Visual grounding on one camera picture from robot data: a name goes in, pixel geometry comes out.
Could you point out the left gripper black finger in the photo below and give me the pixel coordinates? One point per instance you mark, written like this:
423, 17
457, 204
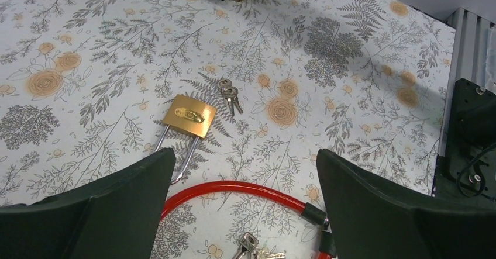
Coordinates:
116, 216
373, 217

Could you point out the red cable lock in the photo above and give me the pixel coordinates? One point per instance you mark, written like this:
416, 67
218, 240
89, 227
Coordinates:
209, 225

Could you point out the keys of padlock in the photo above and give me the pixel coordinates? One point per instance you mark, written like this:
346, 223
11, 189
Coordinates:
230, 96

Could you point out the silver keys of cable lock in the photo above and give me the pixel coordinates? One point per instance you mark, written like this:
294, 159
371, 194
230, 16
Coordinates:
248, 246

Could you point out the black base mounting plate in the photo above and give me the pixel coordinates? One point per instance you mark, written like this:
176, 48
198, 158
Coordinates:
466, 171

